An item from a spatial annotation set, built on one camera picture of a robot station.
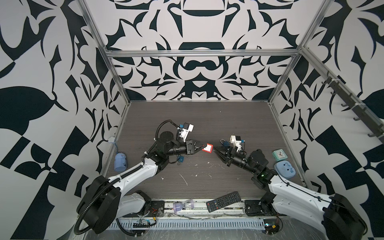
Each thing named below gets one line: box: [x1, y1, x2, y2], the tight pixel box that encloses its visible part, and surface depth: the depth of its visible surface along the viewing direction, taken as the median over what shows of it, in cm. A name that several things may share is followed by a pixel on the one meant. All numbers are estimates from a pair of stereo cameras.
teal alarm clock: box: [272, 148, 288, 162], surface depth 93 cm
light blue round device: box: [273, 160, 297, 179], surface depth 86 cm
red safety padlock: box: [202, 143, 214, 154], surface depth 71 cm
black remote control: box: [206, 191, 242, 213], surface depth 77 cm
